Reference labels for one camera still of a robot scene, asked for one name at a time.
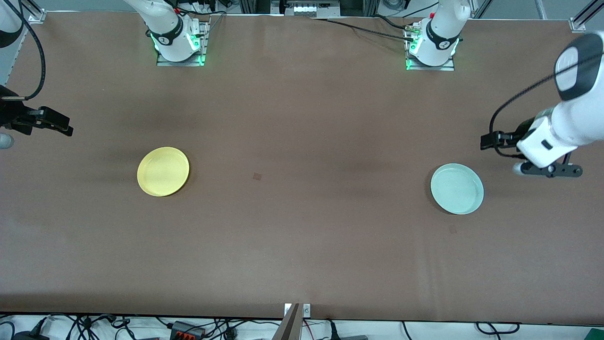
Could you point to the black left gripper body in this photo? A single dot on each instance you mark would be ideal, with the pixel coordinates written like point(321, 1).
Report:
point(523, 130)

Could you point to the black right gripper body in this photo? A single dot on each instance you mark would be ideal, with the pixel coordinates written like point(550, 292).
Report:
point(12, 113)

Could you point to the pale green plate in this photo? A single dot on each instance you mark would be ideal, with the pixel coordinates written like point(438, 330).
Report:
point(457, 189)

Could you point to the yellow plate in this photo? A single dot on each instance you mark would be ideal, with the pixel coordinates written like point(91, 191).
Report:
point(163, 171)

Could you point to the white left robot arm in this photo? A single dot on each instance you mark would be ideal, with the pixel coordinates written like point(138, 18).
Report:
point(575, 123)

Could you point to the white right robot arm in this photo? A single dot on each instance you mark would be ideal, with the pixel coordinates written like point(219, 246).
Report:
point(170, 42)

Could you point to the green board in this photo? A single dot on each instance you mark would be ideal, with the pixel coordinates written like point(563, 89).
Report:
point(595, 334)

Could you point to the white connector block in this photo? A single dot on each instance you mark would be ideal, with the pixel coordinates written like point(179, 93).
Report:
point(305, 10)

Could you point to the black orange power brick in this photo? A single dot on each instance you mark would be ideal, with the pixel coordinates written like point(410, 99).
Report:
point(186, 329)

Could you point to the grey box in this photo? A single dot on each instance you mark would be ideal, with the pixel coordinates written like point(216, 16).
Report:
point(354, 337)

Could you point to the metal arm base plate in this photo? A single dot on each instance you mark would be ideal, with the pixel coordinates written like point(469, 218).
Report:
point(165, 63)
point(448, 68)

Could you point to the aluminium corner bracket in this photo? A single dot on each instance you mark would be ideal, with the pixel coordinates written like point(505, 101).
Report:
point(576, 24)
point(37, 16)

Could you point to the white post bracket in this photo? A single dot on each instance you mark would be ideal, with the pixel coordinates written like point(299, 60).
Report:
point(306, 310)

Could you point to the aluminium profile post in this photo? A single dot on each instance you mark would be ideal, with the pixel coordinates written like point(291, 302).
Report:
point(289, 326)

